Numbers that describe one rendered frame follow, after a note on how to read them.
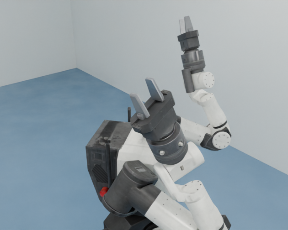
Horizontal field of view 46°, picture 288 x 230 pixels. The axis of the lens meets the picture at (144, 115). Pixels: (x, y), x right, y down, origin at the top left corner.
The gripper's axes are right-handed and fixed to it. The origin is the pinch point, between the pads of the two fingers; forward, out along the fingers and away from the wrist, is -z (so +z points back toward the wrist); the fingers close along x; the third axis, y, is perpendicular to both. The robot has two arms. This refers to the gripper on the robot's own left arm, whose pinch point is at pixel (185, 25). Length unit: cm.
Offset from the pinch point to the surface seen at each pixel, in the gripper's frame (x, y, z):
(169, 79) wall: -248, -71, 32
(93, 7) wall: -356, -21, -86
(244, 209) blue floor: -106, -61, 140
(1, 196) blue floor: -170, 122, 89
